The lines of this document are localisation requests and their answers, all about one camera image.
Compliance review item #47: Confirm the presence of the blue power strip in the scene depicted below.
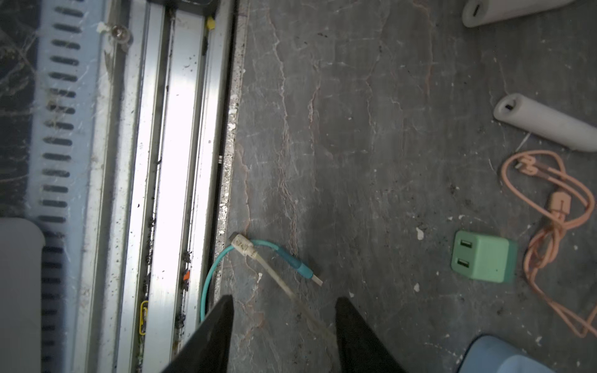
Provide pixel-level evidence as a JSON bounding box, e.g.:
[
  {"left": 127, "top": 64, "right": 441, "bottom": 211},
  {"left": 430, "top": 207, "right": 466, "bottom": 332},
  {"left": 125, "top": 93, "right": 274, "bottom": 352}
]
[{"left": 458, "top": 335, "right": 554, "bottom": 373}]

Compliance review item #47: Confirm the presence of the pink charging cable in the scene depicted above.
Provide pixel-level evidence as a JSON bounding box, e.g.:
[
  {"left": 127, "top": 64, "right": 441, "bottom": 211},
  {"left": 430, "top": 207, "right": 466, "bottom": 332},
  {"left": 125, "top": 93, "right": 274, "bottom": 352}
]
[{"left": 500, "top": 150, "right": 597, "bottom": 339}]

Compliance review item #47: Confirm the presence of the green charger plug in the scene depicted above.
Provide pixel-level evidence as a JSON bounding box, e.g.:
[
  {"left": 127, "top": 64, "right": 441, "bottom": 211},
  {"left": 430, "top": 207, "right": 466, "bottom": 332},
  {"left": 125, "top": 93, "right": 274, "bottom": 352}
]
[{"left": 451, "top": 230, "right": 518, "bottom": 284}]

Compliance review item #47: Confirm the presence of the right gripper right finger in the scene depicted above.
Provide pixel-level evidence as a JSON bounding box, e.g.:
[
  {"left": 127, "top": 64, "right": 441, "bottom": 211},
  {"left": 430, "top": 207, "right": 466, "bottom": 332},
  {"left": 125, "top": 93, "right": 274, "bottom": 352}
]
[{"left": 335, "top": 297, "right": 405, "bottom": 373}]

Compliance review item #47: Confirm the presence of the white electric toothbrush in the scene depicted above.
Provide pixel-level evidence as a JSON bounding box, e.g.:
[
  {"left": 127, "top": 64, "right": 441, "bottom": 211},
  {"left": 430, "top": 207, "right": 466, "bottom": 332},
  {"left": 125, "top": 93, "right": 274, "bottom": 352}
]
[
  {"left": 462, "top": 0, "right": 575, "bottom": 28},
  {"left": 493, "top": 93, "right": 596, "bottom": 152}
]

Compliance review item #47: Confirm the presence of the white charging cable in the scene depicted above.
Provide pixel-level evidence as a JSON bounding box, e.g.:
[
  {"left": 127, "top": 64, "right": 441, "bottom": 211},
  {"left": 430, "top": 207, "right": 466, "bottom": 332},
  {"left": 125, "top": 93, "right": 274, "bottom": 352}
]
[{"left": 230, "top": 232, "right": 337, "bottom": 339}]

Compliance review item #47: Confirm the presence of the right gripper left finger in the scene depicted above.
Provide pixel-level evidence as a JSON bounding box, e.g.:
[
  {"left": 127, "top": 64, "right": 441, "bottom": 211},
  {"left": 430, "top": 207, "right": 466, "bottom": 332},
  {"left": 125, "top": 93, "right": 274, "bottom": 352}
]
[{"left": 163, "top": 295, "right": 234, "bottom": 373}]

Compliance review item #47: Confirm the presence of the green charging cable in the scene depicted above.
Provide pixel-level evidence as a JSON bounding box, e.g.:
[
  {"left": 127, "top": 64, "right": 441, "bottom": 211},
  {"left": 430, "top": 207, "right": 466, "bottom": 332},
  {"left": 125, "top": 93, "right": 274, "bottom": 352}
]
[{"left": 199, "top": 238, "right": 323, "bottom": 323}]

